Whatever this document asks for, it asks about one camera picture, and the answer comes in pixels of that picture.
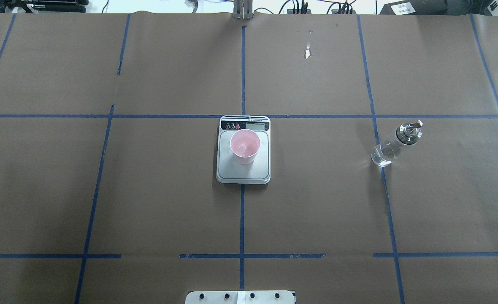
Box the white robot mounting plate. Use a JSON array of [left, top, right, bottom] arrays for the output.
[[185, 290, 297, 304]]

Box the silver kitchen scale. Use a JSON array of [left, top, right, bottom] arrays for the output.
[[216, 115, 271, 185]]

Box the aluminium frame post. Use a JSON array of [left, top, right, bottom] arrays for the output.
[[232, 0, 254, 20]]

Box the glass sauce bottle metal spout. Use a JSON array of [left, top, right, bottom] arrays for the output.
[[371, 119, 423, 167]]

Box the pink plastic cup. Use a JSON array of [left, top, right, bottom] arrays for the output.
[[229, 129, 260, 164]]

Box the black box white label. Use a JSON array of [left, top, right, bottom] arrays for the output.
[[378, 0, 487, 16]]

